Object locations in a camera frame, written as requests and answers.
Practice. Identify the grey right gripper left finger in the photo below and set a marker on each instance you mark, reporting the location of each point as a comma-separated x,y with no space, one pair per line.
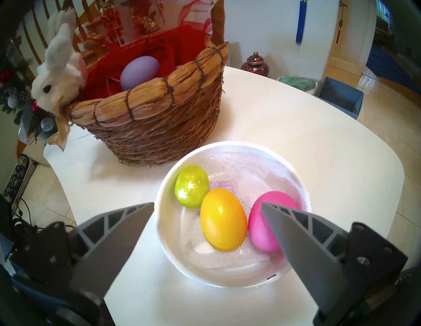
105,246

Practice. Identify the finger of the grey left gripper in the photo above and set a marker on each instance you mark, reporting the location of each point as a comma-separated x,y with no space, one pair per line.
25,125

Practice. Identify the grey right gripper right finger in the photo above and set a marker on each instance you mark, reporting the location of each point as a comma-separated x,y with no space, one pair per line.
312,259

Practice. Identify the pink easter egg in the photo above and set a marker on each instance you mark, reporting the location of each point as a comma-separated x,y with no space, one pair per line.
263,226

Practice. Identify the yellow easter egg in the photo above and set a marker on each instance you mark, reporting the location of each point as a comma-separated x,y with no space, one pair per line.
223,219

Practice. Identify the purple easter egg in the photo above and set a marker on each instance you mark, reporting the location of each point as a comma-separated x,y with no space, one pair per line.
139,72

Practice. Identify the green glitter easter egg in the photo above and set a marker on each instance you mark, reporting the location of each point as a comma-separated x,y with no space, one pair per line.
191,186

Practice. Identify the red tissue basket lining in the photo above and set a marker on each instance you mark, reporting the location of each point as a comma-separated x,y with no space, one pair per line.
184,46

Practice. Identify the decorated green christmas garland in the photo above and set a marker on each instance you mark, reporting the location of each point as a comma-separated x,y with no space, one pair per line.
19,95

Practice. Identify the tan burlap bow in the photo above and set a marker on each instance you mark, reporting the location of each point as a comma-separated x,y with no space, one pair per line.
61,131

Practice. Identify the small white plush bunny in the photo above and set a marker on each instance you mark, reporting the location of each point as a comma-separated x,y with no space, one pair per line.
61,85

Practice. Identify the small patterned rug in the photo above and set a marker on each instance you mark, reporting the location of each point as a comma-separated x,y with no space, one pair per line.
18,177

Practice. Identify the white round bowl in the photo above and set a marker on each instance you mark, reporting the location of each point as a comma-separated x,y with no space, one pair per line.
236,269

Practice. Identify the wooden stair railing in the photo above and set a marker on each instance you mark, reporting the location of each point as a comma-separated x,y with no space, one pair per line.
36,29

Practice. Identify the large white plush bunny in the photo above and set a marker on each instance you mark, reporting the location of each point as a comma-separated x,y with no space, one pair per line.
64,18

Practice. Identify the red nutcracker figure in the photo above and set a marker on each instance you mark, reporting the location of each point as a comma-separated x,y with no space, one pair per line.
106,14

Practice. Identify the blue open box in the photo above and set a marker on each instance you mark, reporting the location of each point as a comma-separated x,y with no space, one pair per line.
338,95

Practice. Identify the green stone on white stand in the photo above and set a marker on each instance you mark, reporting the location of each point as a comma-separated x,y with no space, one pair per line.
297,83

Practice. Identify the red black lidded jar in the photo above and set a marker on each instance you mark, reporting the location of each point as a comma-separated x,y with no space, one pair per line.
255,65

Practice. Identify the blue floor rug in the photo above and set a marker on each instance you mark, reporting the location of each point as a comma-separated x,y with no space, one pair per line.
391,69

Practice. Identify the red knot tassel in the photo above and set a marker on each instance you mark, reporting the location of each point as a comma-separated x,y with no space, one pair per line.
339,29

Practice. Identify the blue vase tassel ornament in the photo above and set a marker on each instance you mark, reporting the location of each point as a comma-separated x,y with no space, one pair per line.
301,23

